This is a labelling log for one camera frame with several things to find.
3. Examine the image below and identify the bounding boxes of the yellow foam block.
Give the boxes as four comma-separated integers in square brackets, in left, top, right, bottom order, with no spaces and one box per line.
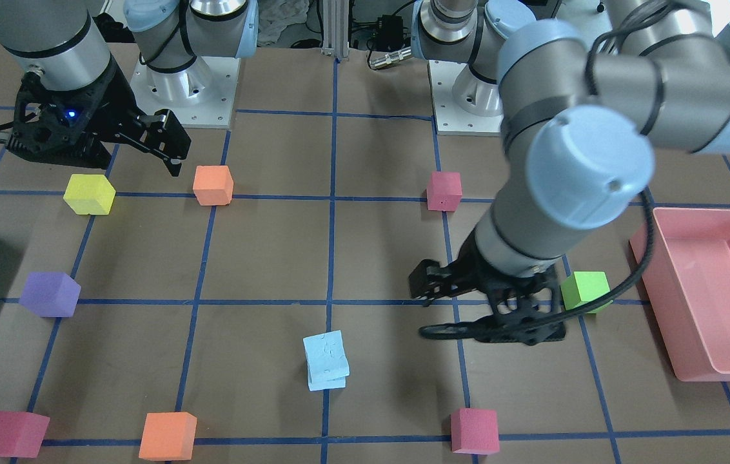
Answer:
[63,173,115,215]

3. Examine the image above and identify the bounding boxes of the pink plastic tray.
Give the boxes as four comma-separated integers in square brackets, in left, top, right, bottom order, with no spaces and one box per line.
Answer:
[642,208,730,382]

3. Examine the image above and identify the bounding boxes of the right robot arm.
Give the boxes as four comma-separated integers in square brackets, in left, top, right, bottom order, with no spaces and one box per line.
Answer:
[0,1,259,177]

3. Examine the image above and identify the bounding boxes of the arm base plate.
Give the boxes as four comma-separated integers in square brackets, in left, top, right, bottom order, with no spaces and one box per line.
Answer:
[130,57,243,130]
[429,61,503,136]

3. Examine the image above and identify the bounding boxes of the light blue foam block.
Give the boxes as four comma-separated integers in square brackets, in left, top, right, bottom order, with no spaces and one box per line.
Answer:
[302,330,350,382]
[307,368,347,391]

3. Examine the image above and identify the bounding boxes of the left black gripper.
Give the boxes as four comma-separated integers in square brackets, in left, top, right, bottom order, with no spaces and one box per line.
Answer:
[409,229,562,323]

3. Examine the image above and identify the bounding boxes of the aluminium frame post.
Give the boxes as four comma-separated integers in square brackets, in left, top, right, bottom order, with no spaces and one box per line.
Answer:
[318,0,350,62]

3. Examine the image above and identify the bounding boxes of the orange foam block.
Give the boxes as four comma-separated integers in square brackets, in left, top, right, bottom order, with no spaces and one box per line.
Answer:
[192,165,233,206]
[138,412,197,461]

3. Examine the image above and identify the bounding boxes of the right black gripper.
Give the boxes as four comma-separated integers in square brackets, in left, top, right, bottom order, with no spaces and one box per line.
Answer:
[5,68,191,177]

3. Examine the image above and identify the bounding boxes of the dark pink foam block near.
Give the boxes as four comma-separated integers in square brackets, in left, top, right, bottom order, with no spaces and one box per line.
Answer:
[450,408,500,456]

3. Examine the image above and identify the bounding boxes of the green foam block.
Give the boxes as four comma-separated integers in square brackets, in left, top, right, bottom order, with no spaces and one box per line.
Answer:
[560,271,611,311]

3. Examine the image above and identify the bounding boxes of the orange foam block near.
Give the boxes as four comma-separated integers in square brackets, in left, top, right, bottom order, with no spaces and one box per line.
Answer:
[138,412,197,461]

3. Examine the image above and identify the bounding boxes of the orange foam block far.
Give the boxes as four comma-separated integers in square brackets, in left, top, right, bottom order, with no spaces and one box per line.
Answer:
[192,165,233,206]

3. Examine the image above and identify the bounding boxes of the purple foam block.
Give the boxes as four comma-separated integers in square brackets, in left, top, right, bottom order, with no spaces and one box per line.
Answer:
[18,271,81,318]

